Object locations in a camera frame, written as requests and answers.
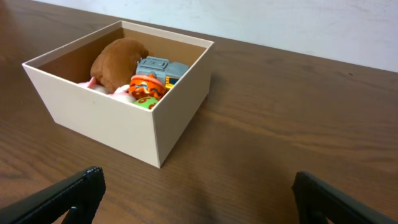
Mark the yellow grey toy truck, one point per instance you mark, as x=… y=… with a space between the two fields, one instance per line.
x=168 y=73

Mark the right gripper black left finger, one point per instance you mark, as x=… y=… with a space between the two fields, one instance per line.
x=77 y=198

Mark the orange lattice ball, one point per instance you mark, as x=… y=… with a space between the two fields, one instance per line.
x=146 y=85

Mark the white cardboard box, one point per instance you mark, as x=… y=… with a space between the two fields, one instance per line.
x=147 y=135

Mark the pink white duck toy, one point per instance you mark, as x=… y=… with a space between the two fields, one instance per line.
x=120 y=94

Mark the brown plush toy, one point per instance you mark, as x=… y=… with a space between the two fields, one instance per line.
x=117 y=62

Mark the green numbered dice ball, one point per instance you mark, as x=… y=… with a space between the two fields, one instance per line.
x=147 y=102

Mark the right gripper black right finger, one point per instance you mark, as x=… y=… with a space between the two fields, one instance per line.
x=319 y=202

